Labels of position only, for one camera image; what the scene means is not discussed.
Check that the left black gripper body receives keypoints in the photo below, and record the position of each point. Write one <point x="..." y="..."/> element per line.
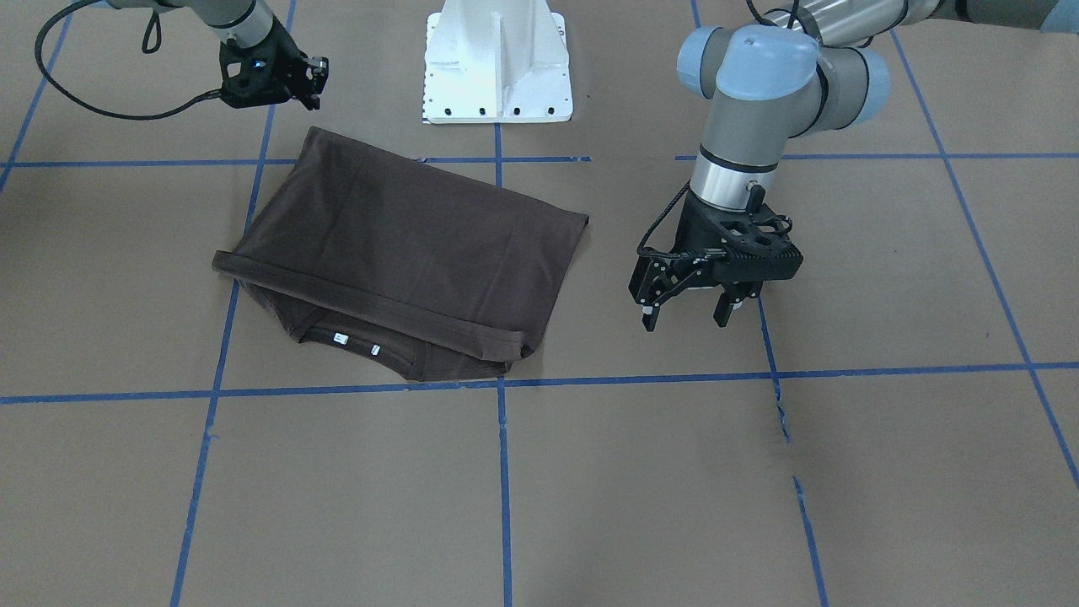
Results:
<point x="693" y="229"/>

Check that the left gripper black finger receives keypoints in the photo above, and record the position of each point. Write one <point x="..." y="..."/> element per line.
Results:
<point x="653" y="297"/>
<point x="734" y="293"/>

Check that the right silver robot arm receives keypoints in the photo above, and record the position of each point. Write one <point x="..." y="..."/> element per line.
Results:
<point x="242" y="22"/>

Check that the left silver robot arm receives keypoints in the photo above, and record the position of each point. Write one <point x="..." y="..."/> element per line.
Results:
<point x="793" y="71"/>

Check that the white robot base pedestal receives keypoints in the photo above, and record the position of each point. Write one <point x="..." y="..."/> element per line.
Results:
<point x="489" y="62"/>

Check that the dark brown t-shirt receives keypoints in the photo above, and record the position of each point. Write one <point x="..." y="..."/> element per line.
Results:
<point x="434" y="275"/>

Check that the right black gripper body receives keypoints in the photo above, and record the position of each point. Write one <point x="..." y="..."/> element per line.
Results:
<point x="284" y="61"/>

